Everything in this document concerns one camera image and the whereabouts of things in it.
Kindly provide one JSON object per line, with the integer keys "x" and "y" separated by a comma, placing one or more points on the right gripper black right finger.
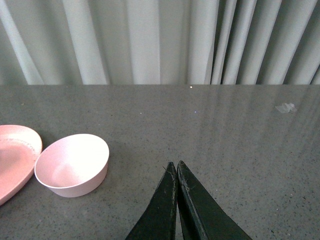
{"x": 200, "y": 216}

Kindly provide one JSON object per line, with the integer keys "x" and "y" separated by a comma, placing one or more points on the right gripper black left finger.
{"x": 158, "y": 222}

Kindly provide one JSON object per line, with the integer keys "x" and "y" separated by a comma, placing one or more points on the pink bowl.
{"x": 73, "y": 166}

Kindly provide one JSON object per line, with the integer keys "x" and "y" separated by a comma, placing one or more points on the pink plate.
{"x": 20, "y": 147}

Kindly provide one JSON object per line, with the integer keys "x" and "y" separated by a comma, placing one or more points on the clear plastic scrap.
{"x": 286, "y": 108}

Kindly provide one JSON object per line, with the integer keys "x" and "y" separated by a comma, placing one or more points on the white curtain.
{"x": 123, "y": 42}

